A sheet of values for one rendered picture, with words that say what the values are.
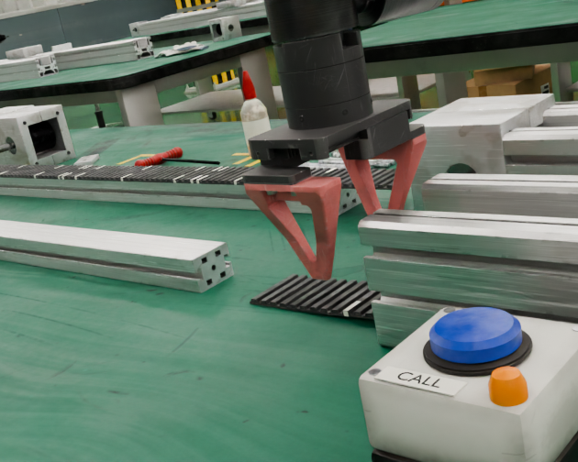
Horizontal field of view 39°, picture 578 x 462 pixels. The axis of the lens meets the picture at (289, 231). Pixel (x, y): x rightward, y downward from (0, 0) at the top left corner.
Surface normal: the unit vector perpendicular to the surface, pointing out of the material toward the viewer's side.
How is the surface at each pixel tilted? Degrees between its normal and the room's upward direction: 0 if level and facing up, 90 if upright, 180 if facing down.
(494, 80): 90
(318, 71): 90
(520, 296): 90
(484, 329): 3
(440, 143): 90
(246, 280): 0
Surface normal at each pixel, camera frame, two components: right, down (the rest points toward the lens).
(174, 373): -0.19, -0.93
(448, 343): -0.62, -0.43
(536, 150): -0.64, 0.35
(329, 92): 0.03, 0.30
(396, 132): 0.74, 0.06
